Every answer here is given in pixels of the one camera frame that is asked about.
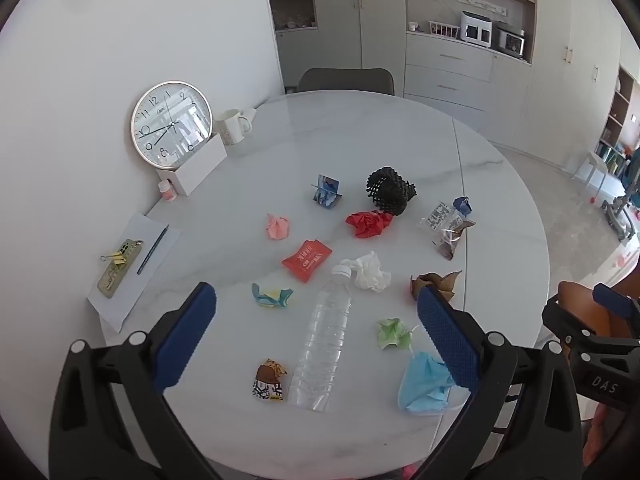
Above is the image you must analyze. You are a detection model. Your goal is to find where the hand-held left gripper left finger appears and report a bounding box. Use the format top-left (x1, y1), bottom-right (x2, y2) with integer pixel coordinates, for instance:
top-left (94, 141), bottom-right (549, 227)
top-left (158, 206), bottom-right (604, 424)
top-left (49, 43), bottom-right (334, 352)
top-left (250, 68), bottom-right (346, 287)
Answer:
top-left (48, 281), bottom-right (221, 480)

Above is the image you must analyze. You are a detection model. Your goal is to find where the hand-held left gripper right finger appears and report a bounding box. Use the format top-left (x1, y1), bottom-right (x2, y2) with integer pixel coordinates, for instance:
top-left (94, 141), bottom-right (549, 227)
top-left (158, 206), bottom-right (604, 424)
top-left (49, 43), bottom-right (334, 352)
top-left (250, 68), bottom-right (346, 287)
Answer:
top-left (412, 285), bottom-right (583, 480)

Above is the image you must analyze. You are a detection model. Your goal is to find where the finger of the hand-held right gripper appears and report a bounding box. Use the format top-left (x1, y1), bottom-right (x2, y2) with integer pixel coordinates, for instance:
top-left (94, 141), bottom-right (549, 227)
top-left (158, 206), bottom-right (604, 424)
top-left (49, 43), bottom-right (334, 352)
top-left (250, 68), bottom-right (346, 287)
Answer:
top-left (592, 282), bottom-right (640, 336)
top-left (542, 296), bottom-right (597, 357)

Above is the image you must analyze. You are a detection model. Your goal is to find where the red paper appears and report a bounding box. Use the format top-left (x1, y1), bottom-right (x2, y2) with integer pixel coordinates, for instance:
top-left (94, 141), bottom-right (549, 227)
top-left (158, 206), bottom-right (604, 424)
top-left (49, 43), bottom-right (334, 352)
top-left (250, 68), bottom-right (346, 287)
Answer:
top-left (345, 211), bottom-right (395, 238)

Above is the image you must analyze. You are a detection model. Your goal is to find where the pink paper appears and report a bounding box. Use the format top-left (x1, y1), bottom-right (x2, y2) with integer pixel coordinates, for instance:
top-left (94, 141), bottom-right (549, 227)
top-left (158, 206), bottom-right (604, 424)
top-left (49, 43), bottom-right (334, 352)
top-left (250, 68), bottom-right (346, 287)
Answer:
top-left (265, 213), bottom-right (291, 242)

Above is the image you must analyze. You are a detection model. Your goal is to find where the person's right hand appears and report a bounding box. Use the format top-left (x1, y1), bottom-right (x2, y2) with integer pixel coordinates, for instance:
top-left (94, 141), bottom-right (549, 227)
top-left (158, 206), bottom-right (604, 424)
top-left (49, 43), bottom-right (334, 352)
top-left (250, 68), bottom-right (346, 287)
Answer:
top-left (582, 401), bottom-right (617, 467)

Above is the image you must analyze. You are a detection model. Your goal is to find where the brown seat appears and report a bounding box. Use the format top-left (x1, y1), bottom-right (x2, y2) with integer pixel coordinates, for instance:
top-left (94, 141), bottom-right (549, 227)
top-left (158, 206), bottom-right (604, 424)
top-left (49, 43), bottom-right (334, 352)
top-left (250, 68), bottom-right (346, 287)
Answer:
top-left (556, 281), bottom-right (640, 343)

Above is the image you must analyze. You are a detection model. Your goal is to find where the blue face mask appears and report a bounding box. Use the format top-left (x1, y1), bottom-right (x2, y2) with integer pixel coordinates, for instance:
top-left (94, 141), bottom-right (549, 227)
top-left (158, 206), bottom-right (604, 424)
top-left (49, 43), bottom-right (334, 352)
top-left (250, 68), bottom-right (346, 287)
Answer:
top-left (397, 351), bottom-right (468, 415)

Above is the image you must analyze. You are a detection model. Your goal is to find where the green crumpled paper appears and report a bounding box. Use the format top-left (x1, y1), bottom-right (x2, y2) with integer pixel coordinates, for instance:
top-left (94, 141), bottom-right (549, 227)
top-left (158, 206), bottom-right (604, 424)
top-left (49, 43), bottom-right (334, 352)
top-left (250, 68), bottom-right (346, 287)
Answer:
top-left (376, 317), bottom-right (418, 351)

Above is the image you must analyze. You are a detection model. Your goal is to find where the brown crumpled paper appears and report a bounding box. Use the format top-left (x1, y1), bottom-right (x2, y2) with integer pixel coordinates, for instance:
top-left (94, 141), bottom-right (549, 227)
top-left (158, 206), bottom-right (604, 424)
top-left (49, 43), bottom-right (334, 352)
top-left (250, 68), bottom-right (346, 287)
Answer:
top-left (410, 270), bottom-right (463, 303)

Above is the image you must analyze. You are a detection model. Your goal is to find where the white paper sheet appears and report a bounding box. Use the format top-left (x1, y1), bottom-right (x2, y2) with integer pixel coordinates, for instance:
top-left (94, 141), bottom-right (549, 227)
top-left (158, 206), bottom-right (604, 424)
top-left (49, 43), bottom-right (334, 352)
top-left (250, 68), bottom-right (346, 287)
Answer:
top-left (86, 213), bottom-right (182, 333)

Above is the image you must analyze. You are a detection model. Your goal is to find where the brown and white candy wrapper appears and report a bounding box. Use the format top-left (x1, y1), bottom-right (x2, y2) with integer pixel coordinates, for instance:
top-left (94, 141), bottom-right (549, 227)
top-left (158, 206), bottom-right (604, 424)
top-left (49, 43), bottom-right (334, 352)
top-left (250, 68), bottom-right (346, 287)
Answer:
top-left (251, 359), bottom-right (288, 402)

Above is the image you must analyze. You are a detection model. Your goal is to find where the black pen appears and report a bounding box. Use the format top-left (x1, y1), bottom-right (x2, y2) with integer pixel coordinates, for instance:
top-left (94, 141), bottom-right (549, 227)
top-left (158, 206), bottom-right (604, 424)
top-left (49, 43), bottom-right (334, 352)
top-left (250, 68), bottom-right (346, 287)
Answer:
top-left (137, 225), bottom-right (170, 276)

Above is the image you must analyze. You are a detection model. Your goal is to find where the blue and yellow crumpled paper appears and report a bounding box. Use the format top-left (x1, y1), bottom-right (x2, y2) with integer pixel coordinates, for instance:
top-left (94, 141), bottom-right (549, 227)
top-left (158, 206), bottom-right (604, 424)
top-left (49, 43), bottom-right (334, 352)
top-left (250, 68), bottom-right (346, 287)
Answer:
top-left (251, 283), bottom-right (296, 310)

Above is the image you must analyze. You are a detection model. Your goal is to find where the clear silver wrapper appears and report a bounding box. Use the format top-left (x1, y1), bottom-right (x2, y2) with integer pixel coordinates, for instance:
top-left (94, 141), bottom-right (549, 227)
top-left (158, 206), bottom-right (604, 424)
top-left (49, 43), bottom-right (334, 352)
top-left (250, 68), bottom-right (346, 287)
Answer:
top-left (434, 220), bottom-right (477, 261)

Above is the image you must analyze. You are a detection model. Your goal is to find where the white crumpled tissue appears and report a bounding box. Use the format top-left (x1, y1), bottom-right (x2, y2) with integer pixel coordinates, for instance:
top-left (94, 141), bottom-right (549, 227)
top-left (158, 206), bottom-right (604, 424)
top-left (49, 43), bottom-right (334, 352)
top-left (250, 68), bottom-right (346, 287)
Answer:
top-left (340, 251), bottom-right (392, 292)

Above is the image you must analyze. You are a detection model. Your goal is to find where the clear printed plastic wrapper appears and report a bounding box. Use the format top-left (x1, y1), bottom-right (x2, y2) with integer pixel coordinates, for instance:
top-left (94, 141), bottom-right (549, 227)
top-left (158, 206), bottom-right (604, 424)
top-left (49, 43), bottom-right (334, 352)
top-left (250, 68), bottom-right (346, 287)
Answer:
top-left (419, 202), bottom-right (463, 233)

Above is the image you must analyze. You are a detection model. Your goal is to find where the clear plastic bottle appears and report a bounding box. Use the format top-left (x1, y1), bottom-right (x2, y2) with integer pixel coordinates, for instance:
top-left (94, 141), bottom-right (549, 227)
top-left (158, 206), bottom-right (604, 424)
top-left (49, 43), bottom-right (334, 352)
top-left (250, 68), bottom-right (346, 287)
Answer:
top-left (288, 264), bottom-right (354, 412)

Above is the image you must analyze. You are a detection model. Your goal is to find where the white stool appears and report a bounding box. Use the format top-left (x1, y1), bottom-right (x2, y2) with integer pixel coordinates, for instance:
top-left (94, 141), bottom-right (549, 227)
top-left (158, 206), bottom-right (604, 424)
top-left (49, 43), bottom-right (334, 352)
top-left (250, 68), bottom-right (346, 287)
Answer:
top-left (572, 151), bottom-right (608, 186)

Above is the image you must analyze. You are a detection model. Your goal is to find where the red snack wrapper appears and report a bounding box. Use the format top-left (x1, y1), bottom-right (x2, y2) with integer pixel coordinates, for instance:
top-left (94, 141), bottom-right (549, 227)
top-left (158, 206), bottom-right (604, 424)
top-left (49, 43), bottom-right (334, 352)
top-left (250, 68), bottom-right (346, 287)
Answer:
top-left (281, 240), bottom-right (333, 283)

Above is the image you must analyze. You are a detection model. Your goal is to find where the black foam net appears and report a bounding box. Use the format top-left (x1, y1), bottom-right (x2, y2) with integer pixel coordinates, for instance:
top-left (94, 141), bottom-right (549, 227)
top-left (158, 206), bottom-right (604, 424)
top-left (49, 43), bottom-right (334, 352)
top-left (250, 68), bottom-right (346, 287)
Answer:
top-left (366, 166), bottom-right (420, 216)

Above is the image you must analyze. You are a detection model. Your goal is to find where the white rectangular box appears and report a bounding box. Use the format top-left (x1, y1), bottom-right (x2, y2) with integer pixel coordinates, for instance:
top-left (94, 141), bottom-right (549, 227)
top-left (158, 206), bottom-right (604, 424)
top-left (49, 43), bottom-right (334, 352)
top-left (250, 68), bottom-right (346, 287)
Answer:
top-left (156, 132), bottom-right (228, 197)

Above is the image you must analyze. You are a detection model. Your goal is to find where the wooden bookshelf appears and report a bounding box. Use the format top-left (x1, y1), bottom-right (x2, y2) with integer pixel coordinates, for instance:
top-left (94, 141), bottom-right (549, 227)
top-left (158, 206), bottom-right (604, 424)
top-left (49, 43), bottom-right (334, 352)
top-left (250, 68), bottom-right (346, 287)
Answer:
top-left (595, 65), bottom-right (637, 161)

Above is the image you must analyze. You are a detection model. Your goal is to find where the blue folded carton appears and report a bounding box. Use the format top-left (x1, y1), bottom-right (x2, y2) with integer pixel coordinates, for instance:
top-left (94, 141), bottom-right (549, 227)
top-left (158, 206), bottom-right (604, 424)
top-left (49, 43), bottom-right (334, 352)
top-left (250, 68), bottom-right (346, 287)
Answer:
top-left (312, 174), bottom-right (344, 208)

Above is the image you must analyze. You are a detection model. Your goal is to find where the white mug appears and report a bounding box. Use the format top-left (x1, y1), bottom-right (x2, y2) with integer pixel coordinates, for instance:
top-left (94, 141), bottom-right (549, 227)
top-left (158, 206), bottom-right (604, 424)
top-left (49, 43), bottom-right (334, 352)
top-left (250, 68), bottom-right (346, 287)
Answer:
top-left (215, 108), bottom-right (252, 146)

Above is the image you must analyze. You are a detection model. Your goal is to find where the grey drawer cabinet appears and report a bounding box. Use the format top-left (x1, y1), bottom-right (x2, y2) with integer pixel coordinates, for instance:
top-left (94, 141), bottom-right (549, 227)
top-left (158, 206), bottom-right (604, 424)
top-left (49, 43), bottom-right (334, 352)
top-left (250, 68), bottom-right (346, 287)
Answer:
top-left (404, 30), bottom-right (496, 117)

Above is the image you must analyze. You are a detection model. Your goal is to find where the grey chair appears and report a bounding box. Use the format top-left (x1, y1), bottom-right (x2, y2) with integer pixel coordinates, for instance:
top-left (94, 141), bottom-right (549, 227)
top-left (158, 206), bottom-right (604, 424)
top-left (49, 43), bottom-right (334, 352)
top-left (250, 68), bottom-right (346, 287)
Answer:
top-left (297, 67), bottom-right (395, 97)

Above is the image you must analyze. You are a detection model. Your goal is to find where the white kitchen appliance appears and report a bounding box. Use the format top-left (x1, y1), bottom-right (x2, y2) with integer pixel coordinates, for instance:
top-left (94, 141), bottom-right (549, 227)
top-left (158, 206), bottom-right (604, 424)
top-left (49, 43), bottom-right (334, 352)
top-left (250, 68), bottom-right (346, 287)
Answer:
top-left (460, 11), bottom-right (493, 46)

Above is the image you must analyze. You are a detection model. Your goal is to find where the tall grey cupboard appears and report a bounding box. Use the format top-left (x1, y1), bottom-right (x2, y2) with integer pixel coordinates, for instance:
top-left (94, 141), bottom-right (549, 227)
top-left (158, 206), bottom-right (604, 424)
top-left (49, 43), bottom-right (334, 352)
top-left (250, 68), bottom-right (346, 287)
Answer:
top-left (263, 0), bottom-right (408, 92)

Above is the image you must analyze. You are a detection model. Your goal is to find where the round white wall clock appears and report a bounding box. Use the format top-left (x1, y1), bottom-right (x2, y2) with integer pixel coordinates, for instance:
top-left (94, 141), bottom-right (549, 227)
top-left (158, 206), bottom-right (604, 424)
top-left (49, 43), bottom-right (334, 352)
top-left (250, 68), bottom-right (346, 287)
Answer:
top-left (131, 81), bottom-right (214, 169)

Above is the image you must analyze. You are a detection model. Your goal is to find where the white wall rack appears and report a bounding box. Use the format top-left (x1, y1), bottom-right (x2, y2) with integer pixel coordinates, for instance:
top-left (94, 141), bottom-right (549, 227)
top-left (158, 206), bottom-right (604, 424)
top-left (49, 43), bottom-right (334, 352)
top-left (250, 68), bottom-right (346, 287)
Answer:
top-left (457, 0), bottom-right (508, 15)

